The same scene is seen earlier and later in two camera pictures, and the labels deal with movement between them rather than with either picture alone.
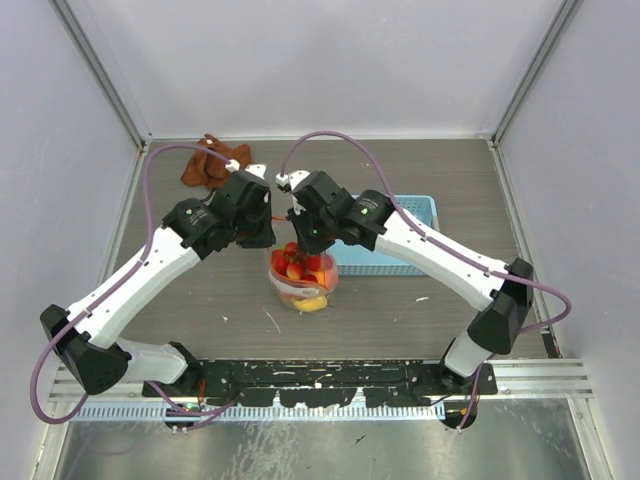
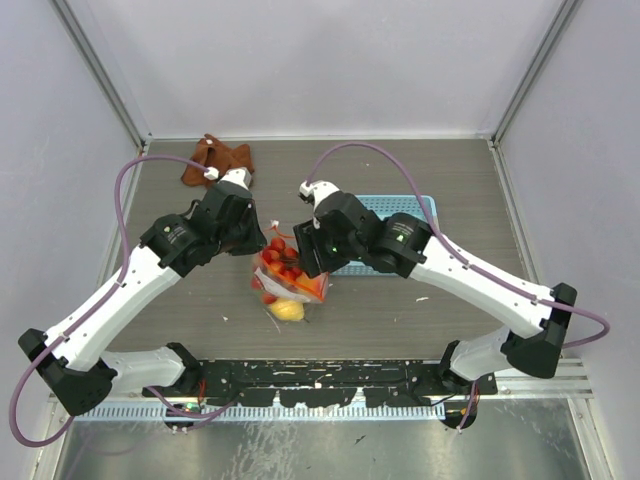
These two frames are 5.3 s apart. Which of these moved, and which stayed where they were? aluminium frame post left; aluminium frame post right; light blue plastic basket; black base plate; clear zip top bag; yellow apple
Moved: yellow apple; clear zip top bag
Stayed: aluminium frame post left; light blue plastic basket; aluminium frame post right; black base plate
